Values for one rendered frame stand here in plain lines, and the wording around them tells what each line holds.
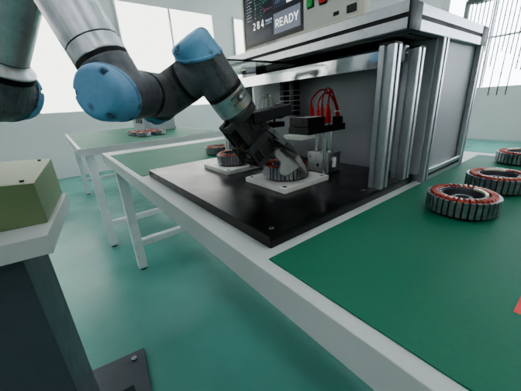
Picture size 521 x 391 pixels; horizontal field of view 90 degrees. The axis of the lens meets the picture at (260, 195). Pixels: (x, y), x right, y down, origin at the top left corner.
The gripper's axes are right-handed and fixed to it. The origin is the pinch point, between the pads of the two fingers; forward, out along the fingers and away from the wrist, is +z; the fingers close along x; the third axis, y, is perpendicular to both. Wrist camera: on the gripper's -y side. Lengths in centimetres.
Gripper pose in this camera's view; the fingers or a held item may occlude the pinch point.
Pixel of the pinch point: (287, 168)
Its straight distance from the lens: 66.9
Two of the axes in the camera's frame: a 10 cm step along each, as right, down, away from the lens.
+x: 6.1, 2.3, -7.6
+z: 5.1, 6.1, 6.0
